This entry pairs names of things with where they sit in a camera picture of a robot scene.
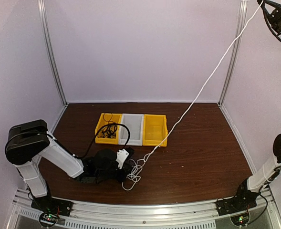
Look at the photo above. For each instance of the yellow bin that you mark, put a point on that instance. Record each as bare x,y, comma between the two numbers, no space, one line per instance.
108,133
155,130

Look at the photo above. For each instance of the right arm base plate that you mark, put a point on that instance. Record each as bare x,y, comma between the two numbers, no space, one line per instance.
226,206

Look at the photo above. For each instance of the left circuit board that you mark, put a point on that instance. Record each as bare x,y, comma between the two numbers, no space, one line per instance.
48,219

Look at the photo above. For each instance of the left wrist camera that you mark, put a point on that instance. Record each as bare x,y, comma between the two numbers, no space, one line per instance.
123,155

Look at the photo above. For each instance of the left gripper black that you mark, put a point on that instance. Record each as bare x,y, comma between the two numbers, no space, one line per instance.
126,166

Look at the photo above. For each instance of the left frame post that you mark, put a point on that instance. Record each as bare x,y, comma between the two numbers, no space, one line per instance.
49,49

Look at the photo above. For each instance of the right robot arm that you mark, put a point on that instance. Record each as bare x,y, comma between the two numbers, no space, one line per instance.
251,187

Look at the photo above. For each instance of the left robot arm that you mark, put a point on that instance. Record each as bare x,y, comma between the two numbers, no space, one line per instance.
28,140

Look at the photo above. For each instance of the aluminium front rail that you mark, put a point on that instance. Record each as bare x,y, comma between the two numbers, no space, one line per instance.
201,215

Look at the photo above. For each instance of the white bin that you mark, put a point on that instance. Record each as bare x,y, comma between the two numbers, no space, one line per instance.
135,124

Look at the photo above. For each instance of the right circuit board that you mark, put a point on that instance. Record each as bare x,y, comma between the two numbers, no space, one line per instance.
240,220

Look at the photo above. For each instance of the circuit board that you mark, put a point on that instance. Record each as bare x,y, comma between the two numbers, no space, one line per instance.
240,220
48,219

